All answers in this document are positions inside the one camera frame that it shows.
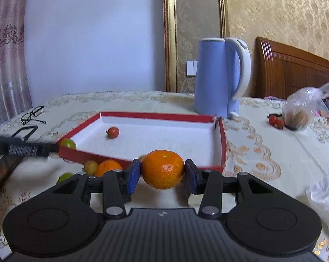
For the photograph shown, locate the blue electric kettle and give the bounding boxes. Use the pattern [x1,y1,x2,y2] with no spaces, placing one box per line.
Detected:
[194,38,251,119]

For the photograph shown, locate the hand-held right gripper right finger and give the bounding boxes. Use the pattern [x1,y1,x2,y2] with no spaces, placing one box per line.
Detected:
[183,159,275,219]

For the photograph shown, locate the wooden headboard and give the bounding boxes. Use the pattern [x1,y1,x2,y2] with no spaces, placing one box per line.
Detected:
[256,36,329,101]

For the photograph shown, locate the plastic bag of longans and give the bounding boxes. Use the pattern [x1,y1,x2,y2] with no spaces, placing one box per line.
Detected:
[282,82,329,131]

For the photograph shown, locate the black square frame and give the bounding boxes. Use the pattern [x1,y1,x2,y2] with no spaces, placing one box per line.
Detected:
[10,126,39,143]

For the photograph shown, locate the green tomato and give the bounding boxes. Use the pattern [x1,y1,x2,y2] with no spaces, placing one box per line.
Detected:
[58,172,74,183]
[60,139,77,150]

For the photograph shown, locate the brown longan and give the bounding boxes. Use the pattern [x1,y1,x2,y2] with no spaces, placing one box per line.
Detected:
[83,160,99,176]

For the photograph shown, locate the gold wall moulding frame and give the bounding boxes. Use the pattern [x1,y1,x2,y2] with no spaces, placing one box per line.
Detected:
[162,0,230,93]

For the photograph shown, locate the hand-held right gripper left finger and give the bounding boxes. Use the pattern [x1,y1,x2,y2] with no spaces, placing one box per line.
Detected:
[53,159,141,219]

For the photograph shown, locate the orange tangerine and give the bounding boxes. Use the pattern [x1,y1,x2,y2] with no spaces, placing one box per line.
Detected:
[95,160,124,177]
[141,150,185,190]

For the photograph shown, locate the red cardboard box tray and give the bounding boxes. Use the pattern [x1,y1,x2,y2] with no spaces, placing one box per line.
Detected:
[58,111,227,174]

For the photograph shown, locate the white wall switch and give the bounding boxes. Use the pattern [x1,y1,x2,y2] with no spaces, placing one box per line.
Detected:
[186,61,198,76]

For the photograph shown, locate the patterned curtain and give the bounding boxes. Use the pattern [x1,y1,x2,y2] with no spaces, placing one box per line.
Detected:
[0,0,32,129]

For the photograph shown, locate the clear plastic bag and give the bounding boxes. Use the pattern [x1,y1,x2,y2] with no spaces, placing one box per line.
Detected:
[306,169,329,241]

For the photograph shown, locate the black eyeglasses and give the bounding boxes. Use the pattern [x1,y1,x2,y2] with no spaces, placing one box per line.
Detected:
[20,106,47,126]

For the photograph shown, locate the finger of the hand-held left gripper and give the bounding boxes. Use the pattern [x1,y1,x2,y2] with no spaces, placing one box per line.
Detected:
[0,135,60,158]

